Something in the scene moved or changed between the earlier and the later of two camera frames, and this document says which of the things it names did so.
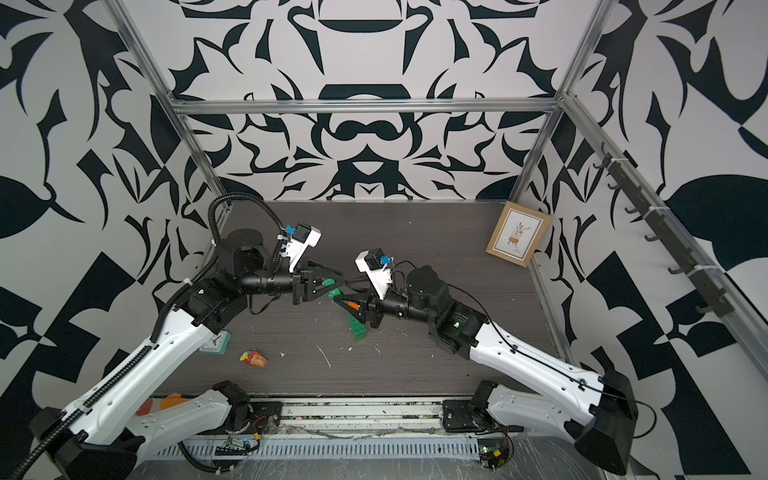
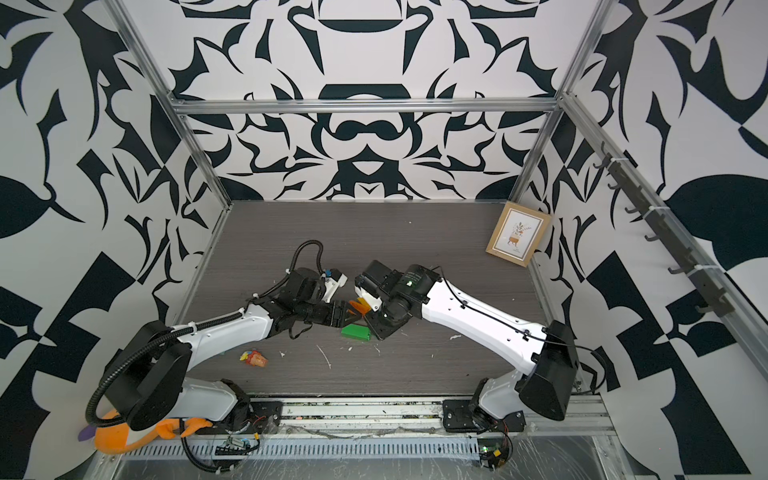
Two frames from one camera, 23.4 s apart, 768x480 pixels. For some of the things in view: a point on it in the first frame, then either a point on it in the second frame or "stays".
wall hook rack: [699, 277] stays
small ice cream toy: [254, 358] stays
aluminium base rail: [360, 419] stays
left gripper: [305, 287] to [341, 318]
